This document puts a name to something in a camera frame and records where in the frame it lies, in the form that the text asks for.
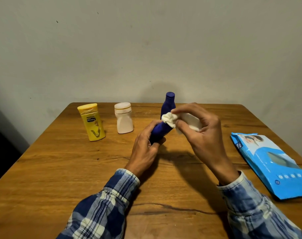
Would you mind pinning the person's left forearm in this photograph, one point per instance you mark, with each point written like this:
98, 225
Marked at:
101, 206

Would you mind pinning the white wet wipe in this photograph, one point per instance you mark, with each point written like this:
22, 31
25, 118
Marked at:
188, 120

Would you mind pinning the blue wet wipes pack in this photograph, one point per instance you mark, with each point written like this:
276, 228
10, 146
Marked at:
268, 161

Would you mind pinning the white bottle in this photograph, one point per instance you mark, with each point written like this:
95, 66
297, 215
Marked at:
124, 121

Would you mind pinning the person's left hand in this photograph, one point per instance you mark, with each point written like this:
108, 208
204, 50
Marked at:
143, 151

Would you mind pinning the yellow bottle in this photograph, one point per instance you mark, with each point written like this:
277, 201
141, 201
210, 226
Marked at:
92, 124

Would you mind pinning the wooden table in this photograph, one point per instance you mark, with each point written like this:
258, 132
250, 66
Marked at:
41, 171

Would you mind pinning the person's right forearm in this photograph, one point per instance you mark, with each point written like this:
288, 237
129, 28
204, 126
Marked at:
260, 214

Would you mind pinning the person's right hand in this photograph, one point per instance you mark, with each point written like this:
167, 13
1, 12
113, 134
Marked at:
208, 141

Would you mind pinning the dark blue bottle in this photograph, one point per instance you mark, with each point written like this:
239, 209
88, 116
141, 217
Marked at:
161, 130
168, 103

